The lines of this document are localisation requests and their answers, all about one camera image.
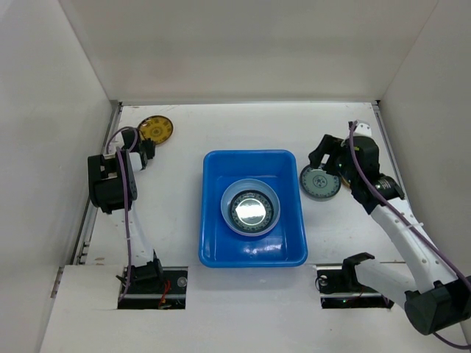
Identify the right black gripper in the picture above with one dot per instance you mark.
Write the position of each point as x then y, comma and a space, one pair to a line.
329, 149

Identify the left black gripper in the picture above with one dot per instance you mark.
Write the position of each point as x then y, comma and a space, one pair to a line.
151, 147

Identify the yellow patterned plate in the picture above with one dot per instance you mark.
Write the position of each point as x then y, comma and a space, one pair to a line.
345, 182
156, 128

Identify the green floral plate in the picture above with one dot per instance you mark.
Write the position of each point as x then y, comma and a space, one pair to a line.
252, 213
318, 184

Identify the light blue plastic plate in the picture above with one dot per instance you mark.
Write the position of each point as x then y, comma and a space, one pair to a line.
247, 184

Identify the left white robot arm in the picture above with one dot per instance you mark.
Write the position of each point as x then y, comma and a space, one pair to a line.
113, 189

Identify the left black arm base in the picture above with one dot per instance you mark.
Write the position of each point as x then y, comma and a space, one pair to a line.
153, 287

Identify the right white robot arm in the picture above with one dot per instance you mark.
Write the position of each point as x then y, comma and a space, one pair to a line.
437, 294

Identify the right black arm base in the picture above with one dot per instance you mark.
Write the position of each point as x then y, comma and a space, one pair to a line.
339, 288

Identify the blue plastic bin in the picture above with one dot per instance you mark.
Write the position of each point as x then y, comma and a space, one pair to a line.
219, 246

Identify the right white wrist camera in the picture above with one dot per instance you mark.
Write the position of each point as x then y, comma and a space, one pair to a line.
360, 128

